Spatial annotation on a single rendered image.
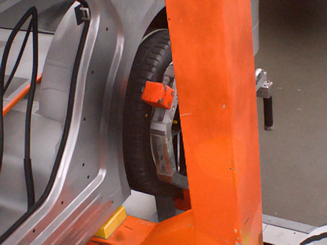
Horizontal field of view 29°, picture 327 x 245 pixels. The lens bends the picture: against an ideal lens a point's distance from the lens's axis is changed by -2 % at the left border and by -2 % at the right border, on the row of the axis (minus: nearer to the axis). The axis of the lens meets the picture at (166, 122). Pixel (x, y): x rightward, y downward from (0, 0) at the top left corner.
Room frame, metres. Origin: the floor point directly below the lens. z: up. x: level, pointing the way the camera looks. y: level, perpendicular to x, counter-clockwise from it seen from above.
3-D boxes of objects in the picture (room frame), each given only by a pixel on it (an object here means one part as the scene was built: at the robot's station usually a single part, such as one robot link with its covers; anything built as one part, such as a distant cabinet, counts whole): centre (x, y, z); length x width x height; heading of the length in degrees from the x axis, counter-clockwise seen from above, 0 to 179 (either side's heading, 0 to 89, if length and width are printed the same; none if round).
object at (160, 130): (2.14, -0.11, 0.85); 0.54 x 0.07 x 0.54; 147
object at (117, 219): (1.79, 0.28, 0.71); 0.14 x 0.14 x 0.05; 57
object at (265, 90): (2.17, -0.38, 0.93); 0.09 x 0.05 x 0.05; 57
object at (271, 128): (2.15, -0.40, 0.83); 0.04 x 0.04 x 0.16
